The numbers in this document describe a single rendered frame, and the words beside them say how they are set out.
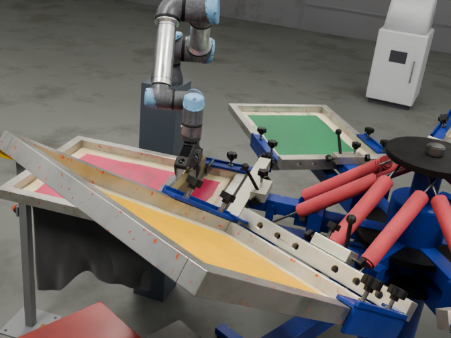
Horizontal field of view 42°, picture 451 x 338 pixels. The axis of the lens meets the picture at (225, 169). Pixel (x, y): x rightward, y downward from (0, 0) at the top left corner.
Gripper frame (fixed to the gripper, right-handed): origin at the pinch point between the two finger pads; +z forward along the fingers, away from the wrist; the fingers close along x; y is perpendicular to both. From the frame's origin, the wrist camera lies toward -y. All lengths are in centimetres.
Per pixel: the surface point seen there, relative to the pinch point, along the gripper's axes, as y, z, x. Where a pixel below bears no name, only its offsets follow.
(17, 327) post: 7, 100, 83
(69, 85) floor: 367, 101, 258
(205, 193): 7.9, 5.3, -5.9
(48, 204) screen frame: -29.2, 3.2, 40.4
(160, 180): 10.8, 5.3, 14.4
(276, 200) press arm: -2.2, -3.3, -35.1
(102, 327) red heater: -94, -10, -13
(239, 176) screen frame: 21.8, 1.8, -15.6
